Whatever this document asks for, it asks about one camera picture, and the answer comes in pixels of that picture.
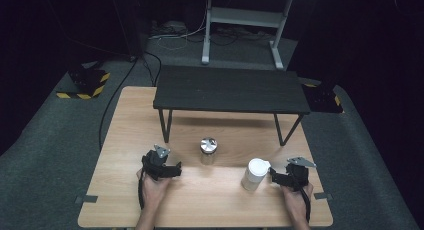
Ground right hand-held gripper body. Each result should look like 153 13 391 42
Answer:
284 156 318 193

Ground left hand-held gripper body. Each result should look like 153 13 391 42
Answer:
141 143 172 182

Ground glass jar with white lid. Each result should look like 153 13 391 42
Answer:
240 157 272 192

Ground glass jar with silver lid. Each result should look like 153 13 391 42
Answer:
199 137 219 166

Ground black shelf with metal legs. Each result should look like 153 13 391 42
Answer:
152 64 312 147

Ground person's right hand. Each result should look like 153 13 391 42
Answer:
279 182 315 222

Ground person's left hand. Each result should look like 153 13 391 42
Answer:
135 168 172 212

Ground grey tape piece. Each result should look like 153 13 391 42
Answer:
313 191 334 201
74 194 99 205

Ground black yellow striped stand base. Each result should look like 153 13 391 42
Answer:
55 68 111 101
300 80 345 115

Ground right hand-held gripper cable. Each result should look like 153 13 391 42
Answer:
300 187 312 223

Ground hand-held gripper cable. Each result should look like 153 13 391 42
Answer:
137 169 146 210
300 187 312 223

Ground left hand-held gripper cable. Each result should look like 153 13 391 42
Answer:
137 169 146 210

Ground black floor cable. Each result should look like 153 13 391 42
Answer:
98 51 163 152

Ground power strip with cables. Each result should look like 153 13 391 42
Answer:
147 19 208 52

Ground grey metal desk frame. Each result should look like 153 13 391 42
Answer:
200 0 321 71

